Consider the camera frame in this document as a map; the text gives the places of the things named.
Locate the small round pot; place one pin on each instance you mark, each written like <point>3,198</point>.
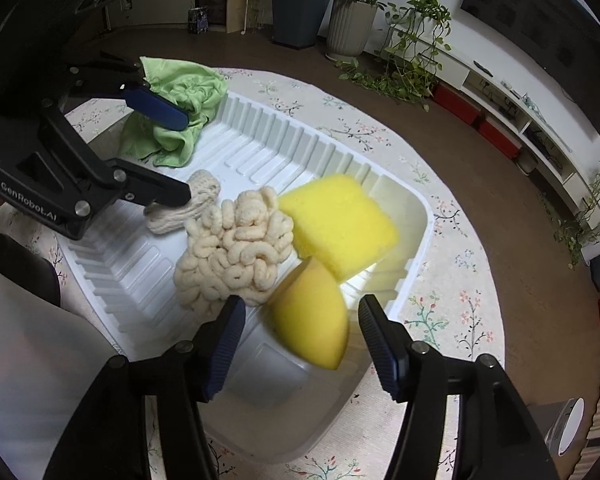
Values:
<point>527,161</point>

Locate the cream chenille cloth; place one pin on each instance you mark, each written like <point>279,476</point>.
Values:
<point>235,255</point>

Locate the trailing pothos plant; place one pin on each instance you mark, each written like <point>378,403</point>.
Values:
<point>410,45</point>

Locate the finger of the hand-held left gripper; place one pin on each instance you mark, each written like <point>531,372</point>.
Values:
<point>155,107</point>
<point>150,187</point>

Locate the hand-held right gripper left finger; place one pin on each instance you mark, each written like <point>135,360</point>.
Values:
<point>225,345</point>

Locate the yellow teardrop makeup sponge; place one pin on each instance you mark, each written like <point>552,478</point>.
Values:
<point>310,320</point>

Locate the wall-mounted television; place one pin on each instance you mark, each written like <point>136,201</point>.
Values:
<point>545,20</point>

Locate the white plastic tray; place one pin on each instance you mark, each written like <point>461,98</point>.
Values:
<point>280,150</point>

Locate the grey trash can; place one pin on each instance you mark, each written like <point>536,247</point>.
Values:
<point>562,420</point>

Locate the dark square plant pot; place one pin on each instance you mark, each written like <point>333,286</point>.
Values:
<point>300,12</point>

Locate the small printed box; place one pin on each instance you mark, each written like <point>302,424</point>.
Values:
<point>198,20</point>

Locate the hanging vine plant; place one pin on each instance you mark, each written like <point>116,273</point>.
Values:
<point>585,210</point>

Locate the red storage box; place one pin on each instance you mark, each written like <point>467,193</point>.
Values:
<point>457,102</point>
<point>500,135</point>

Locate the yellow rounded sponge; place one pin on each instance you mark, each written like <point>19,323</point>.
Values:
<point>340,225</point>

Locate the beige knitted cloth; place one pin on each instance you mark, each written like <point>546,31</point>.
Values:
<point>200,195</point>

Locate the green cloth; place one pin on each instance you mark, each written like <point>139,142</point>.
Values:
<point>180,90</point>

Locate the black remote control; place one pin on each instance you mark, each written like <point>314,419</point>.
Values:
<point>480,66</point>

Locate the ribbed grey plant pot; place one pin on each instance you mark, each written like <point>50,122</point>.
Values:
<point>352,27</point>

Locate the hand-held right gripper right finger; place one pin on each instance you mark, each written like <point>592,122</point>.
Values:
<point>380,350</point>

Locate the white television console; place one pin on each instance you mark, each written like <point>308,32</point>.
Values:
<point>520,110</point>

